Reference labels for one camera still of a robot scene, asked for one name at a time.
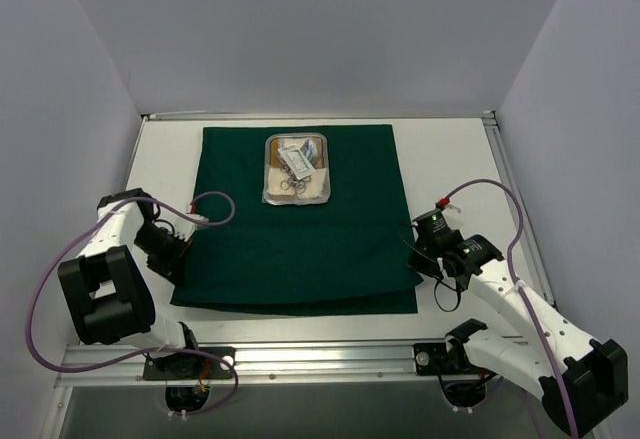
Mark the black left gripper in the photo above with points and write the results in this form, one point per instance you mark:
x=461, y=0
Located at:
x=170, y=263

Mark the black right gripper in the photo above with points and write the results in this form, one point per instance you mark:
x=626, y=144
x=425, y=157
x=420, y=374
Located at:
x=420, y=263

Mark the dark green surgical cloth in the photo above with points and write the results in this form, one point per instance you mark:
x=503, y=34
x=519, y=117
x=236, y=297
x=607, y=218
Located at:
x=344, y=257

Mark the stainless steel instrument tray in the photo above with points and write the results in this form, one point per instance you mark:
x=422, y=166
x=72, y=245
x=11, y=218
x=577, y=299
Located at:
x=272, y=160

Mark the white suture packet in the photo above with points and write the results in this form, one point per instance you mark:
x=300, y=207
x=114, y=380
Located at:
x=297, y=162

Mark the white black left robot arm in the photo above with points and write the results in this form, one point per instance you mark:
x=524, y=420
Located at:
x=107, y=296

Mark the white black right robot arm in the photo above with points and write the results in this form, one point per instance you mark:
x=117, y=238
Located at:
x=579, y=380

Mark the white gauze pad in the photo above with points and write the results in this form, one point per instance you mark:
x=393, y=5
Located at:
x=316, y=190

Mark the steel scissors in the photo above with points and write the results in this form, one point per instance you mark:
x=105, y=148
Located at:
x=291, y=183

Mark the blue striped gauze packet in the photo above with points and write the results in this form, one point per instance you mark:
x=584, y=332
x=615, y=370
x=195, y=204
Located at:
x=311, y=151

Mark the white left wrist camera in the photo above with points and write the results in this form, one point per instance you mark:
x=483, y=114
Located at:
x=187, y=223

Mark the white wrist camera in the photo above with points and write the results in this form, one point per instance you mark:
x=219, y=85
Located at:
x=445, y=203
x=187, y=223

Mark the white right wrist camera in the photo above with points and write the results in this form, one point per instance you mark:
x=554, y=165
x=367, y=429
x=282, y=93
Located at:
x=445, y=203

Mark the aluminium right side rail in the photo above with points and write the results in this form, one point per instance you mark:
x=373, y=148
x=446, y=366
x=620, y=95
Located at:
x=529, y=256

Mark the aluminium rail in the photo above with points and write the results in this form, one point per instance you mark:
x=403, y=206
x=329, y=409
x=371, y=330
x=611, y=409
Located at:
x=529, y=256
x=300, y=359

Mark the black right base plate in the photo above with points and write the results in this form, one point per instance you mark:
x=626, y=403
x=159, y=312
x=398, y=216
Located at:
x=432, y=358

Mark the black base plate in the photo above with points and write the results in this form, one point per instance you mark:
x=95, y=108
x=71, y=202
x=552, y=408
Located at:
x=432, y=358
x=181, y=366

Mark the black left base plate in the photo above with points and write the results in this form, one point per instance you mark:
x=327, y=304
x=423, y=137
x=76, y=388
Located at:
x=181, y=366

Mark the aluminium front rail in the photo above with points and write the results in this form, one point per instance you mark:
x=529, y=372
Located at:
x=300, y=359

